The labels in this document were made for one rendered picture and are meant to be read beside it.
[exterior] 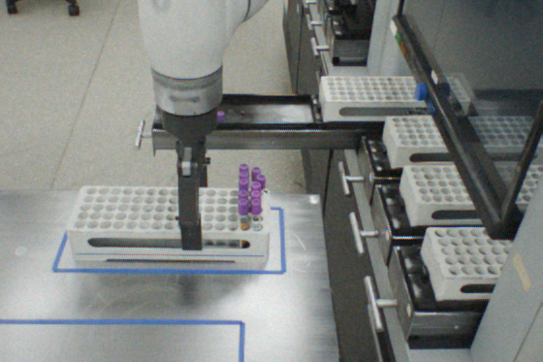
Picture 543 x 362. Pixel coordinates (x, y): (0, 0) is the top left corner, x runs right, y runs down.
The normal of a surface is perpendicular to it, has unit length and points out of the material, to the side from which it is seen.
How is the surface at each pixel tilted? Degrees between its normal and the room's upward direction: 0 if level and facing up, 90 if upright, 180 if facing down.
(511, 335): 90
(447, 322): 90
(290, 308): 0
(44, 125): 0
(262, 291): 0
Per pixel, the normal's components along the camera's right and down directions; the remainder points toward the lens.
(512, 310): -1.00, 0.00
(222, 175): 0.04, -0.79
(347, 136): 0.05, 0.61
